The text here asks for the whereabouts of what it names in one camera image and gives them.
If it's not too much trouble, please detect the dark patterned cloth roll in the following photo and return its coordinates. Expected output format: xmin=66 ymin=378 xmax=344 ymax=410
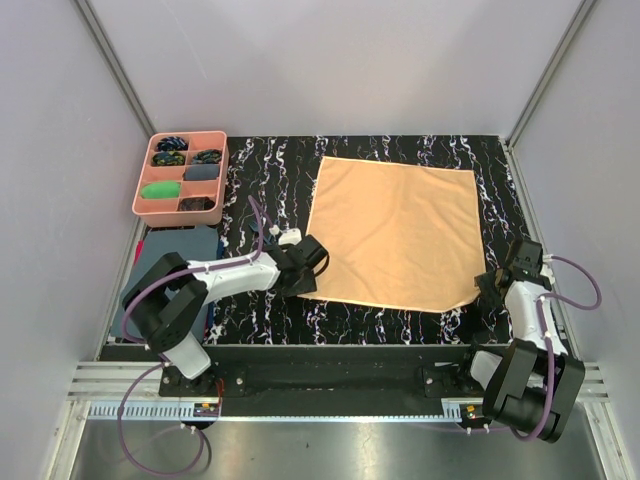
xmin=178 ymin=197 xmax=215 ymax=212

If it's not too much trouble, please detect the blue yellow patterned roll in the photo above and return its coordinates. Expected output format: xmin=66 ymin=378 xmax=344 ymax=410
xmin=151 ymin=151 xmax=186 ymax=167

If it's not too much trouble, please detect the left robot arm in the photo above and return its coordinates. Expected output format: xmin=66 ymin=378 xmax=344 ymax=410
xmin=122 ymin=235 xmax=330 ymax=396

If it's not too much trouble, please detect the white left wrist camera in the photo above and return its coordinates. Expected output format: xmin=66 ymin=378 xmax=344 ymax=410
xmin=278 ymin=228 xmax=302 ymax=246

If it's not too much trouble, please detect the blue patterned roll right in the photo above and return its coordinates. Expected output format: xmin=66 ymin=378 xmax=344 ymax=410
xmin=192 ymin=149 xmax=222 ymax=165

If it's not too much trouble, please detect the peach cloth napkin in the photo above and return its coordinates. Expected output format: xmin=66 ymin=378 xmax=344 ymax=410
xmin=307 ymin=157 xmax=486 ymax=313

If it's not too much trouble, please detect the left rear aluminium post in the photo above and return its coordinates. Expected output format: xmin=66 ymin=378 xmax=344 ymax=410
xmin=71 ymin=0 xmax=156 ymax=137

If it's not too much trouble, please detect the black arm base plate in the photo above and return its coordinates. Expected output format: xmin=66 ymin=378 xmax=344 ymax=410
xmin=159 ymin=345 xmax=484 ymax=398

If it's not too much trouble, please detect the right rear aluminium post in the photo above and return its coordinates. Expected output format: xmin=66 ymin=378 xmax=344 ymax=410
xmin=505 ymin=0 xmax=599 ymax=148

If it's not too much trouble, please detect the aluminium frame rail front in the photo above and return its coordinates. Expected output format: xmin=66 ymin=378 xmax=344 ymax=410
xmin=67 ymin=359 xmax=611 ymax=421

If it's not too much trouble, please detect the green rolled cloth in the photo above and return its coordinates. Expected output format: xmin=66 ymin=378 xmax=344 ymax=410
xmin=139 ymin=181 xmax=181 ymax=200

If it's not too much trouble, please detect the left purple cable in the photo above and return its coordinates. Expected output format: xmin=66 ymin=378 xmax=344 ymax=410
xmin=115 ymin=197 xmax=276 ymax=474

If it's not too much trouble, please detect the pink divided organizer tray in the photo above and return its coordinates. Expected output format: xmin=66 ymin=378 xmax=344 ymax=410
xmin=131 ymin=131 xmax=230 ymax=228

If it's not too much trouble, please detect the blue patterned roll top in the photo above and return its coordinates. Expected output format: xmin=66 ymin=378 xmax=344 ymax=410
xmin=155 ymin=136 xmax=188 ymax=152

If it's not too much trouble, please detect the aluminium post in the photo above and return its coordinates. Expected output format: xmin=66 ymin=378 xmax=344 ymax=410
xmin=71 ymin=0 xmax=156 ymax=137
xmin=505 ymin=0 xmax=599 ymax=148

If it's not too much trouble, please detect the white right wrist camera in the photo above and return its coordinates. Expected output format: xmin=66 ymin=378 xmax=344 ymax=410
xmin=540 ymin=254 xmax=555 ymax=290

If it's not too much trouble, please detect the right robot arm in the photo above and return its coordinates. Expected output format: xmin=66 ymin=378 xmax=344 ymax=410
xmin=453 ymin=239 xmax=586 ymax=443

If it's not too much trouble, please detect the grey folded cloth in tray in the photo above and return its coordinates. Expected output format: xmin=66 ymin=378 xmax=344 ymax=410
xmin=183 ymin=164 xmax=220 ymax=181

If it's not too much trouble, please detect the black marble pattern mat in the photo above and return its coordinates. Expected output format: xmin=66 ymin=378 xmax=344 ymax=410
xmin=205 ymin=135 xmax=530 ymax=345

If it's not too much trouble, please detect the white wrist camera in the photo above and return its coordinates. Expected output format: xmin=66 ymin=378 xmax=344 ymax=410
xmin=540 ymin=254 xmax=555 ymax=290
xmin=278 ymin=228 xmax=302 ymax=246

